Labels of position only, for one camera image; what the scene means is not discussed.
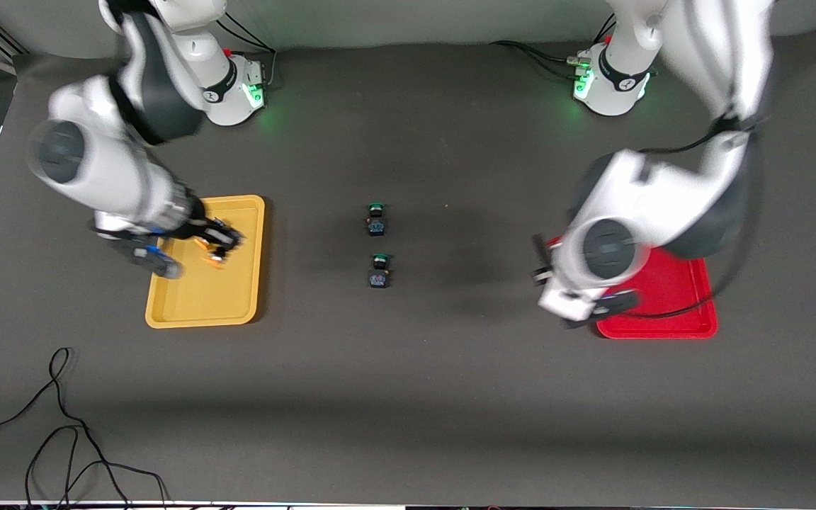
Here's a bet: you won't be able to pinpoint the yellow plastic tray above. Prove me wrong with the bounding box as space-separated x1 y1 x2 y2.
144 195 266 329

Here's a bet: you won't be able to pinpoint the black right arm base cables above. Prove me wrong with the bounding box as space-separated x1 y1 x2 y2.
215 14 278 91

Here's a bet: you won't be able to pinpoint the red plastic tray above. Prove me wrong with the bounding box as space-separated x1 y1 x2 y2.
594 248 719 340

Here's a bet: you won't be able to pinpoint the green push button switch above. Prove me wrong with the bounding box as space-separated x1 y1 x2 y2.
368 254 392 290
365 202 390 237

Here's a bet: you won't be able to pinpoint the dark grey table mat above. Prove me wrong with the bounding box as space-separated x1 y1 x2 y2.
0 27 816 508

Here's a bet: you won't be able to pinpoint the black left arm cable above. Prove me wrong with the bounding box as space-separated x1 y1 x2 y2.
620 113 766 321

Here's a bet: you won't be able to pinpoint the black arm base cables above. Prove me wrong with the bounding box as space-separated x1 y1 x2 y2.
490 16 618 82
215 14 278 91

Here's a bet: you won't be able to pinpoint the black left arm base cables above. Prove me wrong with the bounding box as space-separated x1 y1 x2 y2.
490 16 618 82

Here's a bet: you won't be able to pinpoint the thin black loose cable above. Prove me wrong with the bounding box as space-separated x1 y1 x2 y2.
0 347 169 510

